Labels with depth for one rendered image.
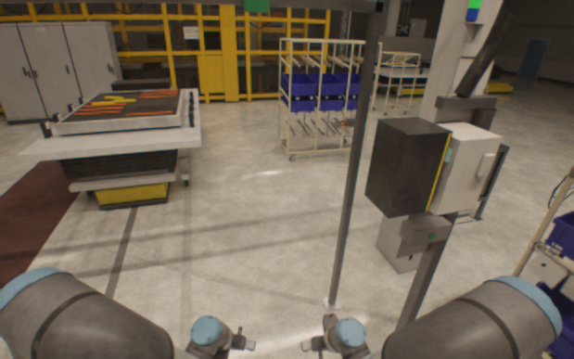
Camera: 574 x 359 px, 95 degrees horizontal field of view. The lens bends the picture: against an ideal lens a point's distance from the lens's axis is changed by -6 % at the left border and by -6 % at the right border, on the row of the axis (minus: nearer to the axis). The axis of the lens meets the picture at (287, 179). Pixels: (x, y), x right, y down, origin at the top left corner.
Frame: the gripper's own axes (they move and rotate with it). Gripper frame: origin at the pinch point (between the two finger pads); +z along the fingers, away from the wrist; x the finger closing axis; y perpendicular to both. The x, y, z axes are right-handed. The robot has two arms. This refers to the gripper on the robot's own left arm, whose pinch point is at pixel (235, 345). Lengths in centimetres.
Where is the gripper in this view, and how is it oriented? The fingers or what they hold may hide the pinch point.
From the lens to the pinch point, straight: 131.8
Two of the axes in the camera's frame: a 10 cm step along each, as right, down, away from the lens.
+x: -9.8, 0.0, 1.8
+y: 1.1, -7.8, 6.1
